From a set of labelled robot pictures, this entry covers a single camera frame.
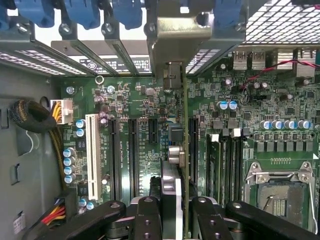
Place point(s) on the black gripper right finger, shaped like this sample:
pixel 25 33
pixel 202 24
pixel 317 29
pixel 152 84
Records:
pixel 210 220

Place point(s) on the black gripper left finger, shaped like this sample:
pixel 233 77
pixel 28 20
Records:
pixel 147 220

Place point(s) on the CPU socket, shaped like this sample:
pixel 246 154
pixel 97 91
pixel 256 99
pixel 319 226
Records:
pixel 287 200

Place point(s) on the white expansion slot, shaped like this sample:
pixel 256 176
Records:
pixel 93 155

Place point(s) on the short black expansion slot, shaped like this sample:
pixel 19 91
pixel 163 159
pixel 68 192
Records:
pixel 153 131

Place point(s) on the green motherboard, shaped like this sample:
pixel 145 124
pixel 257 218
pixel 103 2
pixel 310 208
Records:
pixel 150 100

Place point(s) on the open black PC case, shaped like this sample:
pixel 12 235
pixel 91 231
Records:
pixel 25 175

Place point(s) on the white power connector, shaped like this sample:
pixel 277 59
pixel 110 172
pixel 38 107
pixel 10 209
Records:
pixel 65 110

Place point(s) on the silver USB port block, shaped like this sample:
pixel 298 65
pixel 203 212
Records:
pixel 248 60

